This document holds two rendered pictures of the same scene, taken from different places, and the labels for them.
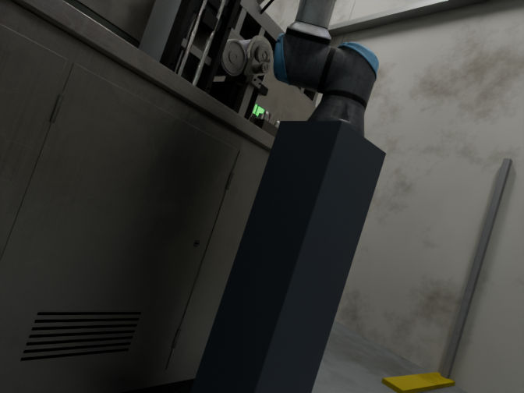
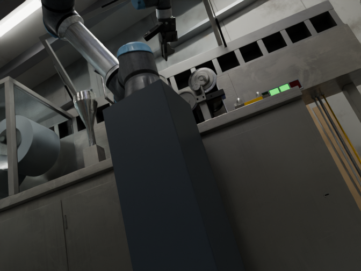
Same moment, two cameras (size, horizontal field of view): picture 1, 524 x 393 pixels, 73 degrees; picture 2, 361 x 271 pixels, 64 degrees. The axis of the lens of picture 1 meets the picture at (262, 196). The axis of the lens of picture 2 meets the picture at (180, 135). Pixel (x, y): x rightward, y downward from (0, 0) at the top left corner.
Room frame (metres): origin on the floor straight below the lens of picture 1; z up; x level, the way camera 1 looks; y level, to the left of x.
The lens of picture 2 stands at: (0.57, -0.83, 0.45)
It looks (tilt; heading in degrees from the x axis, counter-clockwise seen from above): 23 degrees up; 60
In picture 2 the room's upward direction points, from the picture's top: 17 degrees counter-clockwise
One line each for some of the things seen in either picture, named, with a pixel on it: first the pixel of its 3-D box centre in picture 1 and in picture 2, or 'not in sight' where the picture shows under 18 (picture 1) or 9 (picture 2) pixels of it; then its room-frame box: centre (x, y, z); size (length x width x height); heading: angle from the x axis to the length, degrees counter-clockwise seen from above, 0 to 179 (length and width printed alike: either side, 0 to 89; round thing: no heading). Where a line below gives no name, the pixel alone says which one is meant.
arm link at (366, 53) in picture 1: (349, 75); (137, 65); (0.90, -0.12, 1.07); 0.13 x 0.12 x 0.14; 84
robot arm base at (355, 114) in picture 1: (338, 118); (145, 93); (0.90, -0.12, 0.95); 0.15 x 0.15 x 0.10
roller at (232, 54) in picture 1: (212, 58); (190, 111); (1.36, 0.35, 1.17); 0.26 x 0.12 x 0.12; 50
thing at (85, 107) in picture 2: not in sight; (93, 146); (0.89, 0.73, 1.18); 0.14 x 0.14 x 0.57
